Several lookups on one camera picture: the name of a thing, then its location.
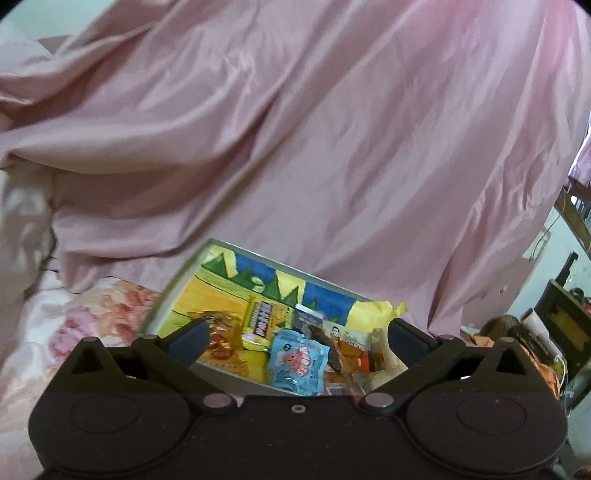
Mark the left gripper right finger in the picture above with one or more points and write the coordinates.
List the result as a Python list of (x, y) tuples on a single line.
[(428, 360)]

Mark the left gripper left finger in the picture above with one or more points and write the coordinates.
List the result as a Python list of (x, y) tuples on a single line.
[(170, 358)]

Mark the yellow orange snack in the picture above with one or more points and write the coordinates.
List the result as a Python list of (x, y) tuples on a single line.
[(375, 317)]

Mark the red dried tofu snack packet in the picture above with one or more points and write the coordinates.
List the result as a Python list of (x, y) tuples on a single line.
[(354, 358)]

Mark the blue shrimp snack packet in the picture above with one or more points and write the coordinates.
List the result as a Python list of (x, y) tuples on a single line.
[(297, 364)]

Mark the orange candy packet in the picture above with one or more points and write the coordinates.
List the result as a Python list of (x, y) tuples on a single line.
[(225, 329)]

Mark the yellow label snack packet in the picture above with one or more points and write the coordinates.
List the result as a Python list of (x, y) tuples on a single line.
[(263, 319)]

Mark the grey snack box tray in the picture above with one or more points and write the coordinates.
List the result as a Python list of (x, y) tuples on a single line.
[(224, 277)]

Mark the rolled white paper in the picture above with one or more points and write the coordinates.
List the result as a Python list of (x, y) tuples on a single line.
[(537, 329)]

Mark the dark clear snack packet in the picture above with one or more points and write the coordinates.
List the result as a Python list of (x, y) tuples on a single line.
[(310, 324)]

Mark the floral quilt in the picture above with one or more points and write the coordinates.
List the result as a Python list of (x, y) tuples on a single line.
[(52, 322)]

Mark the dark wooden cabinet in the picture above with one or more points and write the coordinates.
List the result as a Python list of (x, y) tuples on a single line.
[(566, 323)]

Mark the pink satin sheet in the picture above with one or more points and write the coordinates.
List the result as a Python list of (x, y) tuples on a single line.
[(407, 150)]

